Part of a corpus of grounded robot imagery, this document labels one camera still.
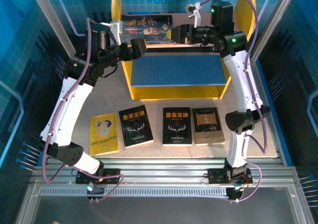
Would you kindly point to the dark blue portrait cover book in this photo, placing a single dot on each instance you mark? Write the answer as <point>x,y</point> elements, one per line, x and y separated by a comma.
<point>149,27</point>

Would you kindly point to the black antler cover book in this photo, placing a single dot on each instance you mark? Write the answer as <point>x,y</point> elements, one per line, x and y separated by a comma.
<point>136,127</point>
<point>177,127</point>

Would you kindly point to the brown scroll cover book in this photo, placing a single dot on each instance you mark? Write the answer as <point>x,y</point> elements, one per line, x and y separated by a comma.
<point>208,127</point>

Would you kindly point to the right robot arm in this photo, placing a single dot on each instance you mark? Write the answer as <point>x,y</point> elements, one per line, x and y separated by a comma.
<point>244,85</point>

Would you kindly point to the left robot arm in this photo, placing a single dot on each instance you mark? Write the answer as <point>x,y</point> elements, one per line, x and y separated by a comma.
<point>67,109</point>

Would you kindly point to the yellow bookshelf pink blue shelves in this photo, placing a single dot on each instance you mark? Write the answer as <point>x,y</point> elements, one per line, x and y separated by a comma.
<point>179,70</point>

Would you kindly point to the slotted aluminium strip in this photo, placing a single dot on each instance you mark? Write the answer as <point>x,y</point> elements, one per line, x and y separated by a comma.
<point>149,191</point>

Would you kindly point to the black connector box with LED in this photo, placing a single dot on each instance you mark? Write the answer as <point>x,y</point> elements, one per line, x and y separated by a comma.
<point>234,194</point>
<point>97,190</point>

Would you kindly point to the dark clear panel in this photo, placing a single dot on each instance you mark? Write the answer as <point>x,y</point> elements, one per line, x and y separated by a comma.
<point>161,211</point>

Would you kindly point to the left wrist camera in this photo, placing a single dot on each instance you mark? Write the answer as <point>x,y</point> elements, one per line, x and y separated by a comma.
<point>115,29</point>

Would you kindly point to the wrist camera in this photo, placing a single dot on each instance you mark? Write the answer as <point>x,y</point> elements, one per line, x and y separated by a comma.
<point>197,15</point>
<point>115,29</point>

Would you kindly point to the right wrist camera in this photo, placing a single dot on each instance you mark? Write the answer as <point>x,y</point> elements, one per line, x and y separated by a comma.
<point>197,15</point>

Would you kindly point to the aluminium frame post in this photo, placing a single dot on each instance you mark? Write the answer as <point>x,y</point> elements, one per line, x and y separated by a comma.
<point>272,22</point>
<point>54,22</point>

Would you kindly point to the aluminium rail bed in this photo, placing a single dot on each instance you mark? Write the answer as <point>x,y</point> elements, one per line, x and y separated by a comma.
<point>161,169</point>

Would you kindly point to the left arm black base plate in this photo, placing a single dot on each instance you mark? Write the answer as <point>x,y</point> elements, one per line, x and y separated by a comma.
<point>111,176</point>

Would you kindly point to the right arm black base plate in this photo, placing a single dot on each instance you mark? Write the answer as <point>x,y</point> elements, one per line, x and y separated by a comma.
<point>216,176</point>

